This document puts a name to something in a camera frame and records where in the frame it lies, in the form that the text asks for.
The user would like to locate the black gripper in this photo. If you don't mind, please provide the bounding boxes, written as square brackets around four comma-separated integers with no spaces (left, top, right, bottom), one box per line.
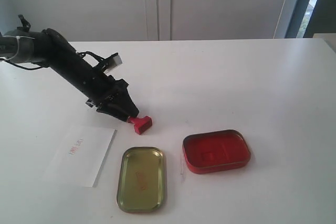
[86,79,139,122]

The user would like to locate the red stamp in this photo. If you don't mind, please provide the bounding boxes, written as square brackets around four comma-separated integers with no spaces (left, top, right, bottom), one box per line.
[128,116,153,135]

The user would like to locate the red ink pad tin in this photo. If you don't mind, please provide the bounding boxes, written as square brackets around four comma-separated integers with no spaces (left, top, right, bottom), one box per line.
[182,130,251,174]

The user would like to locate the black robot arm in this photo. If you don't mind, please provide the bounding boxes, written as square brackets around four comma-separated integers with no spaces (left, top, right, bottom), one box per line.
[1,28,139,122]

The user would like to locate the white paper sheet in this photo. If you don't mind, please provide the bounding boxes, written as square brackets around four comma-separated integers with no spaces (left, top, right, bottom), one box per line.
[43,126,116,187]

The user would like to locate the gold metal tin lid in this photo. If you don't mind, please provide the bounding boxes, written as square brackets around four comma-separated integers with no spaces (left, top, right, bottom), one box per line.
[116,146,165,214]

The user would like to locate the white cabinet doors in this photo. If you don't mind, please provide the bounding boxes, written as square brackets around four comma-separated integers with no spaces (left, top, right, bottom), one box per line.
[1,0,297,41]

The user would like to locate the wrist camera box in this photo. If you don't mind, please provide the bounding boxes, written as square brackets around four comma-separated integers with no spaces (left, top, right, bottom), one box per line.
[104,52,122,74]

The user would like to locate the dark window frame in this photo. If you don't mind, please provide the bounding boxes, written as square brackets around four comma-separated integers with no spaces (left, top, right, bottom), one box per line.
[285,0,335,38]

